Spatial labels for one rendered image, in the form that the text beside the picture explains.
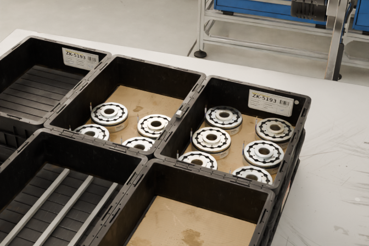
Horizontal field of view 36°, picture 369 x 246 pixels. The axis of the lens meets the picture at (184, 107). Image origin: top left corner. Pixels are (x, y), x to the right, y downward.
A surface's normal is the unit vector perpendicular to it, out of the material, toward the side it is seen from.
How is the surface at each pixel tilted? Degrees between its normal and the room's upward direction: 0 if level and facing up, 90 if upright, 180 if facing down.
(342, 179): 0
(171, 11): 0
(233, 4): 90
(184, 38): 0
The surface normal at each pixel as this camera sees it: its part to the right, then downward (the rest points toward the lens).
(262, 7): -0.29, 0.54
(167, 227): 0.02, -0.82
